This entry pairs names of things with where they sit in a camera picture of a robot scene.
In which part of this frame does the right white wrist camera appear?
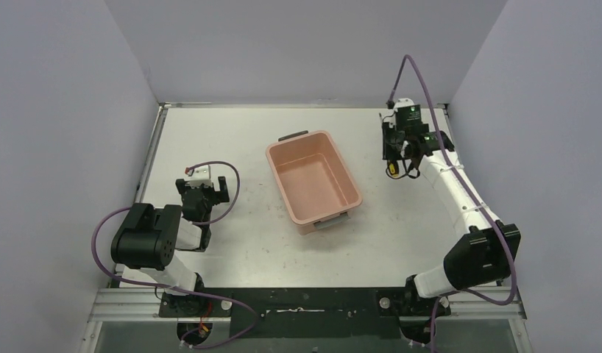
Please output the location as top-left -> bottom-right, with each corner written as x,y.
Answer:
382,98 -> 416,124

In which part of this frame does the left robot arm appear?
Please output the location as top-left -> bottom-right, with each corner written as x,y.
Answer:
110,176 -> 230,317

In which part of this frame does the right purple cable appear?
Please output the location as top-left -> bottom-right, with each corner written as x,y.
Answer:
387,54 -> 519,353

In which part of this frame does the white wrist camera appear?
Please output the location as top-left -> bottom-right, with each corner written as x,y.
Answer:
185,165 -> 213,188
382,98 -> 416,124

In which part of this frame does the black yellow handled screwdriver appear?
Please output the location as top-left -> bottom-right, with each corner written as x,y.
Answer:
386,161 -> 400,179

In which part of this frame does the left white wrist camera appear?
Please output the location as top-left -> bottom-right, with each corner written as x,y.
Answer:
185,165 -> 213,188

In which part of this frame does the pink plastic bin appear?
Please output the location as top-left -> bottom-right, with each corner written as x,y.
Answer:
266,130 -> 363,235

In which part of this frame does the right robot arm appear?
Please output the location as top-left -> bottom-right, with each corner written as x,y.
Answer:
381,99 -> 521,315

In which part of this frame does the aluminium frame rail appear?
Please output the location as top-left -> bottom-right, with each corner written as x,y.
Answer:
88,285 -> 527,324

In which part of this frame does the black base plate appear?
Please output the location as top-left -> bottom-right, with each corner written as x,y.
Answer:
158,287 -> 428,339

